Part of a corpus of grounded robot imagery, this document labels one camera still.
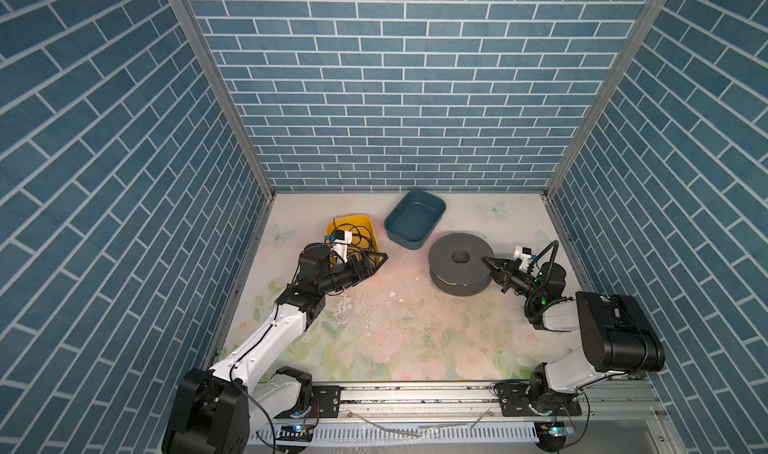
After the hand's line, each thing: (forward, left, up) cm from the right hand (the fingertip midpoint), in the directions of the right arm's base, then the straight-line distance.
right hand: (482, 257), depth 86 cm
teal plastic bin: (+24, +21, -14) cm, 35 cm away
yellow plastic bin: (+18, +41, -8) cm, 45 cm away
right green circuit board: (-38, -17, -15) cm, 45 cm away
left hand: (-8, +28, +6) cm, 30 cm away
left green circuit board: (-44, +46, -16) cm, 66 cm away
